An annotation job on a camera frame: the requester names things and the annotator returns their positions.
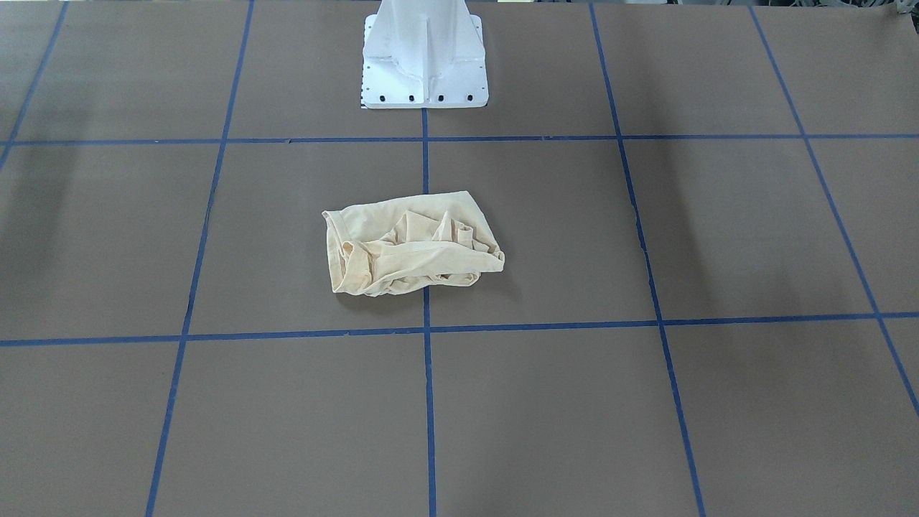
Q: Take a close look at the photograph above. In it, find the yellow long-sleeve California shirt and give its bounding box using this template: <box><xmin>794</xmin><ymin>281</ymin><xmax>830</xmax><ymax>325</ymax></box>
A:
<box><xmin>322</xmin><ymin>191</ymin><xmax>506</xmax><ymax>297</ymax></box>

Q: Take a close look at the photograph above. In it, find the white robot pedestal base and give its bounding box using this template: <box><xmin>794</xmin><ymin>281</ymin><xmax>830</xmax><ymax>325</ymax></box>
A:
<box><xmin>360</xmin><ymin>1</ymin><xmax>490</xmax><ymax>109</ymax></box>

